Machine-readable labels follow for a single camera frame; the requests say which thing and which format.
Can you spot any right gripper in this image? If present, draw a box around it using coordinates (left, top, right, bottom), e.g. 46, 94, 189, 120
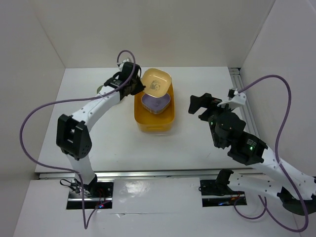
186, 92, 233, 146

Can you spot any yellow panda plate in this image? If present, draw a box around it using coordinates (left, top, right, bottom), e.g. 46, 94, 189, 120
141, 68, 172, 98

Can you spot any purple panda plate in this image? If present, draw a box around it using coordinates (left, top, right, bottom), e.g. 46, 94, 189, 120
141, 93, 171, 115

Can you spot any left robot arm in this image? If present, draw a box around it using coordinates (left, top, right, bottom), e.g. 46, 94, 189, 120
56, 60, 145, 197

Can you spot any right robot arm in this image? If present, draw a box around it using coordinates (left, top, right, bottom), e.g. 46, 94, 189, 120
188, 89, 316, 216

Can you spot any yellow plastic bin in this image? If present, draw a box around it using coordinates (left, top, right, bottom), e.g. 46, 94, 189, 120
134, 84, 175, 133

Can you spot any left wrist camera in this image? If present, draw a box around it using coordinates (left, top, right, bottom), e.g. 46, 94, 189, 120
117, 57, 132, 71

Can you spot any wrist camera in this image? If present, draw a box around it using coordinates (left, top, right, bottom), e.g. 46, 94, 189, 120
117, 57, 132, 71
217, 89, 246, 110

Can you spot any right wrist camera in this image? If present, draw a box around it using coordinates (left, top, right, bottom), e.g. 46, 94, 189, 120
217, 89, 246, 110

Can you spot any aluminium side rail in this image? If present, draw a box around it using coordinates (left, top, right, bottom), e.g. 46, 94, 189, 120
228, 68, 272, 175

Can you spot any aluminium front rail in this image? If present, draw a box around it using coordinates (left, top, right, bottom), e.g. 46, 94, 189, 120
37, 168, 271, 179

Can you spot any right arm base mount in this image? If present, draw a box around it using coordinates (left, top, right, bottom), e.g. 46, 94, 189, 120
198, 169, 247, 207

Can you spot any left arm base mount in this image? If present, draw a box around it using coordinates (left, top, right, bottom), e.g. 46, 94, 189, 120
59, 179, 114, 210

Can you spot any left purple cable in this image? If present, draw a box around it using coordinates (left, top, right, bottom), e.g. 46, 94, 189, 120
19, 50, 136, 230

